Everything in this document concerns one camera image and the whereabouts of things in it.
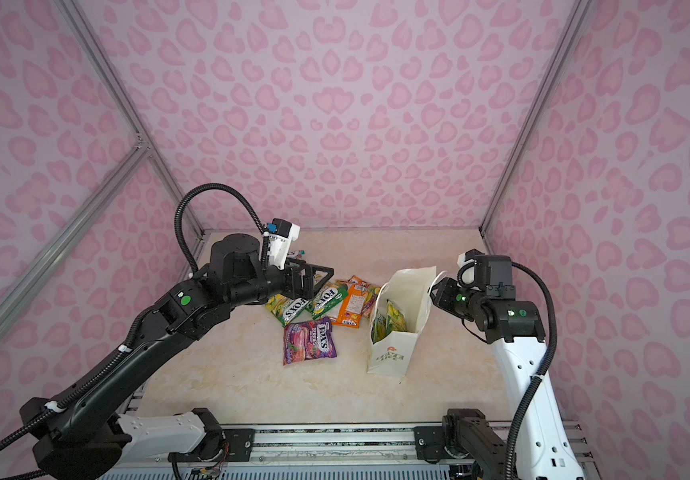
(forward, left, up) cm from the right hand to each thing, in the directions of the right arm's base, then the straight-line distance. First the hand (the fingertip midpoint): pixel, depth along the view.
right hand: (434, 289), depth 70 cm
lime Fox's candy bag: (+7, +41, -23) cm, 47 cm away
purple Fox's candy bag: (-3, +32, -24) cm, 40 cm away
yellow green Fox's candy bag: (+2, +7, -19) cm, 20 cm away
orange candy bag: (+9, +20, -24) cm, 33 cm away
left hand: (-1, +26, +10) cm, 28 cm away
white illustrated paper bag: (+9, +3, -15) cm, 18 cm away
